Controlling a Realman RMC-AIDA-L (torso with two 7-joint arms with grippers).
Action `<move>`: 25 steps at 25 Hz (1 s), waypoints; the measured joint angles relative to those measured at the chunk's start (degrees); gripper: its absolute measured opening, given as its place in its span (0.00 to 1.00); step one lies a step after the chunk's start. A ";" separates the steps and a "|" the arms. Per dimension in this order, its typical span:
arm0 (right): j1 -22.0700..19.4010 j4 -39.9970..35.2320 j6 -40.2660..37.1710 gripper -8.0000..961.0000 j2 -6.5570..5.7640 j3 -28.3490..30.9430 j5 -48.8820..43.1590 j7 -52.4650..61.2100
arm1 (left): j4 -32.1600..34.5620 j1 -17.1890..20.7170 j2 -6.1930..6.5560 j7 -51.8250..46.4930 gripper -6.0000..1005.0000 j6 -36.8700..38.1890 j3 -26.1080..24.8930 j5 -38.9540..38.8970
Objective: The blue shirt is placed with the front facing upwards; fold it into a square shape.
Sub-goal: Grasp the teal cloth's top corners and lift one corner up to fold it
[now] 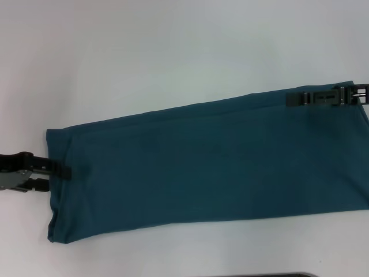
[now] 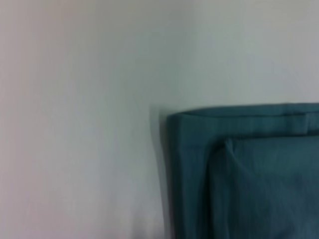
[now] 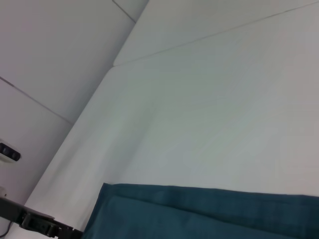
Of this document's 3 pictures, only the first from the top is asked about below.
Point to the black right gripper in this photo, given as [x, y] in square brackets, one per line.
[360, 93]

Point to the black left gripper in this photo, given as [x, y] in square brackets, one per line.
[13, 173]

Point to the teal t-shirt with beige letters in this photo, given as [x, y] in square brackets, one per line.
[201, 173]

